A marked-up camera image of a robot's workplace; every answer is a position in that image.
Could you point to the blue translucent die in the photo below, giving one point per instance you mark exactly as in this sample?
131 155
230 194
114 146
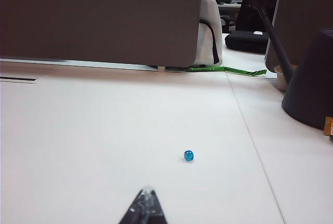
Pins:
189 156

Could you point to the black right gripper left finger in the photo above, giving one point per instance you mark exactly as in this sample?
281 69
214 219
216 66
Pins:
138 208

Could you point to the green tape strip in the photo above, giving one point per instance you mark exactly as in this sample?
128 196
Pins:
234 70

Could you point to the black padded case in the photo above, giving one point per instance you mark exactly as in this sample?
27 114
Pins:
244 42

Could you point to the tan cardboard piece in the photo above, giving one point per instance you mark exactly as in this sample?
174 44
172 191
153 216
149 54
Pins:
328 125

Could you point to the white-framed brown desk partition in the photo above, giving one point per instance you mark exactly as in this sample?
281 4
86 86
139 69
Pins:
307 5

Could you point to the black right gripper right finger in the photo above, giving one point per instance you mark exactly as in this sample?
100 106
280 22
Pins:
156 211

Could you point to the white partition foot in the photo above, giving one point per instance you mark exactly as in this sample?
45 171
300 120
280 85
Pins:
161 68

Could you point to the wide brown desk partition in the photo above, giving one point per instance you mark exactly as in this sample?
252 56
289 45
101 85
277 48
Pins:
91 18

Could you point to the beige paper bowl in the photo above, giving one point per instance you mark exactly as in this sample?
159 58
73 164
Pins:
281 82

